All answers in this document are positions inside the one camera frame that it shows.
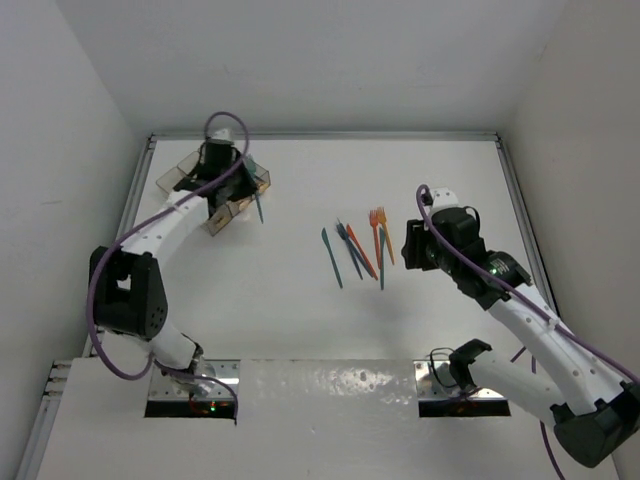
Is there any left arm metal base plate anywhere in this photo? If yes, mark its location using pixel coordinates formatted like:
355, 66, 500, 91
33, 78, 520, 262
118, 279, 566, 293
148, 360, 239, 401

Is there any orange plastic knife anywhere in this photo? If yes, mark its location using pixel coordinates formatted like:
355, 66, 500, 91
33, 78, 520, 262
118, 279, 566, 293
346, 223, 379, 280

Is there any clear middle container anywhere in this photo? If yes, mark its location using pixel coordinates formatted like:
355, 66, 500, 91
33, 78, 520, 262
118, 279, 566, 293
176, 152, 256, 218

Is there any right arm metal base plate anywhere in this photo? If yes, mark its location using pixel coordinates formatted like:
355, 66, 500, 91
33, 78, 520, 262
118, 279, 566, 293
413, 357, 505, 402

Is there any orange plastic fork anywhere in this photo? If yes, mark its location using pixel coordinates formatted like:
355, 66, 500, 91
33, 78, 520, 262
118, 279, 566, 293
369, 210, 381, 267

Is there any teal plastic knife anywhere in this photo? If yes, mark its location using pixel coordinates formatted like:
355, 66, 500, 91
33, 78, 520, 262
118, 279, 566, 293
379, 227, 386, 291
321, 227, 344, 289

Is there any dark blue plastic fork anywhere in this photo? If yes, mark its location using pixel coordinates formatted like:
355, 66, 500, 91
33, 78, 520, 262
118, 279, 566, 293
335, 221, 365, 280

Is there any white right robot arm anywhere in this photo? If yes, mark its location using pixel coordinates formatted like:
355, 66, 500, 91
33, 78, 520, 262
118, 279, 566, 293
401, 184, 639, 468

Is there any clear outer container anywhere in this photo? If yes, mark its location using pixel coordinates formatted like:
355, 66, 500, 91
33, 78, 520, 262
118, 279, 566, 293
156, 167, 240, 236

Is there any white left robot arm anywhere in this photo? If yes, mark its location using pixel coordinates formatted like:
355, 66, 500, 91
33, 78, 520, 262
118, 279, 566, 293
86, 128, 259, 379

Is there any clear spoon container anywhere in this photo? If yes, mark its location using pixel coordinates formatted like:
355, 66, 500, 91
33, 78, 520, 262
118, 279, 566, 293
249, 160, 271, 195

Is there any teal plastic fork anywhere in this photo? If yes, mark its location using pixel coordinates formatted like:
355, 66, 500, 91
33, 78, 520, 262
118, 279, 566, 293
244, 155, 264, 223

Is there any yellow plastic fork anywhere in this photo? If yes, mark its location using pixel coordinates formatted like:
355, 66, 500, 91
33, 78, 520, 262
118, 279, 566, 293
375, 208, 396, 265

